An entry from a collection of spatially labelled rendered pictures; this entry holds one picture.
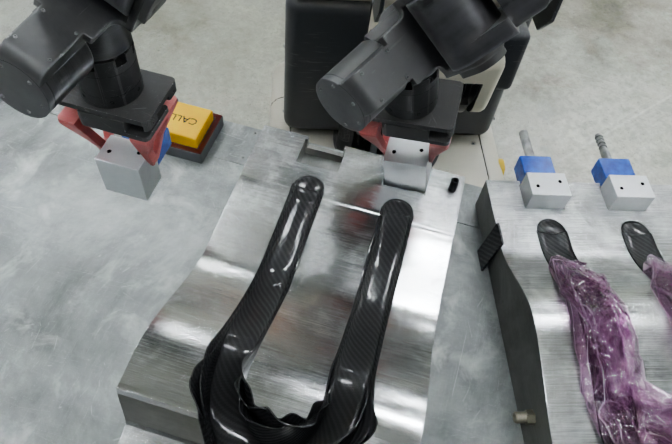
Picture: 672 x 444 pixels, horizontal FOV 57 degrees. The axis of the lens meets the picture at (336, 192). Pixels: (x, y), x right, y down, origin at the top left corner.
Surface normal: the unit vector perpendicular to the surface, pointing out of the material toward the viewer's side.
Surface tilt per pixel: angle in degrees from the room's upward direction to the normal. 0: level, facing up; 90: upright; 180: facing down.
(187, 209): 0
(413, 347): 26
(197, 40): 0
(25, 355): 0
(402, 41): 39
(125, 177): 91
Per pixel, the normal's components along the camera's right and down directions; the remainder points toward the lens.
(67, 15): 0.48, -0.39
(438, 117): -0.10, -0.53
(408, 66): 0.42, -0.04
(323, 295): 0.13, -0.76
